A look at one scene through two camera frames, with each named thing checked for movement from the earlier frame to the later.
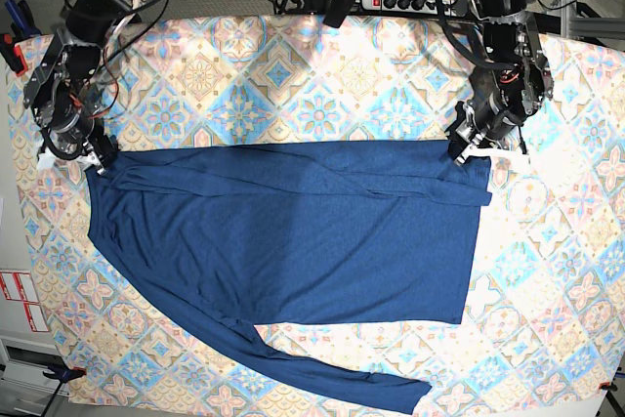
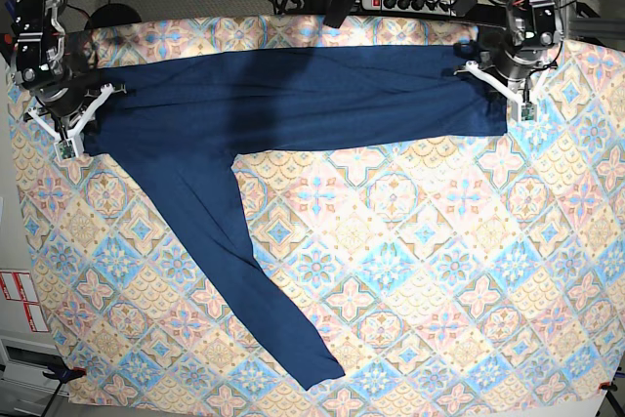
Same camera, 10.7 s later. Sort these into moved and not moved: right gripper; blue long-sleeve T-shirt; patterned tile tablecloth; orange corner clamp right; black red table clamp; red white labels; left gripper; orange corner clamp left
Moved: right gripper; left gripper; blue long-sleeve T-shirt
Not moved: black red table clamp; orange corner clamp left; patterned tile tablecloth; orange corner clamp right; red white labels
